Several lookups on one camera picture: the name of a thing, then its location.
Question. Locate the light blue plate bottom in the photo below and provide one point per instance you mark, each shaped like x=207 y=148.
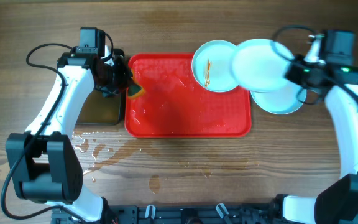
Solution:
x=260 y=65

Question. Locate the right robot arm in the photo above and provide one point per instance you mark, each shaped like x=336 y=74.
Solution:
x=328 y=70

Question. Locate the light blue plate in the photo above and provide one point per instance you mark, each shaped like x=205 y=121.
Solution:
x=210 y=66
x=283 y=101
x=260 y=65

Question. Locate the black water tray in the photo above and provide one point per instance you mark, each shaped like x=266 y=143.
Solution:
x=98 y=109

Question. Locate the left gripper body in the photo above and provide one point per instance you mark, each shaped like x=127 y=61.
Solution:
x=115 y=77

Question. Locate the red plastic tray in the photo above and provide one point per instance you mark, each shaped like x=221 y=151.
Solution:
x=174 y=105

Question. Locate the light blue plate top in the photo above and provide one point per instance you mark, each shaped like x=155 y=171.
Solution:
x=210 y=66

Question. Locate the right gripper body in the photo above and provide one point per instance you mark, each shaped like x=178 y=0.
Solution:
x=297 y=71

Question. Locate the green orange sponge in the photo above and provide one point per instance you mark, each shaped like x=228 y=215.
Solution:
x=134 y=89

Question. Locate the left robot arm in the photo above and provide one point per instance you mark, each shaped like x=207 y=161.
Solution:
x=43 y=165

